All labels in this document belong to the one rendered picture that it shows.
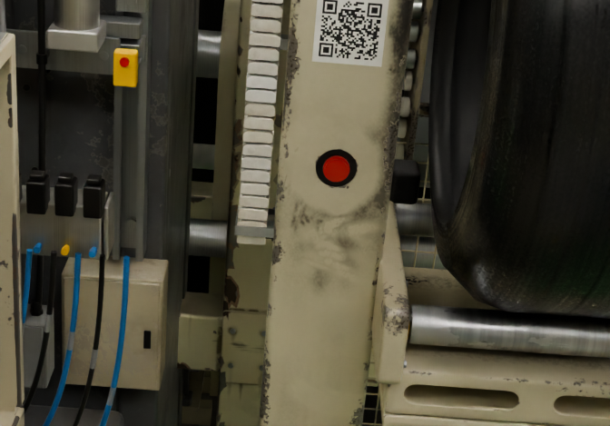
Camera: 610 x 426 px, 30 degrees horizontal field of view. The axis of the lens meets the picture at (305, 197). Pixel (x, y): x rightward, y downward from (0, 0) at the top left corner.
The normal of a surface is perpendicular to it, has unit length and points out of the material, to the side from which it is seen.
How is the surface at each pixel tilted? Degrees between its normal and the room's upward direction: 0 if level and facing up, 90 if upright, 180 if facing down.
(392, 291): 0
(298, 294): 90
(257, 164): 90
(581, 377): 0
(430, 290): 0
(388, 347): 90
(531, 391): 90
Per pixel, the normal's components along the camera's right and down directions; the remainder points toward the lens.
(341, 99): -0.01, 0.41
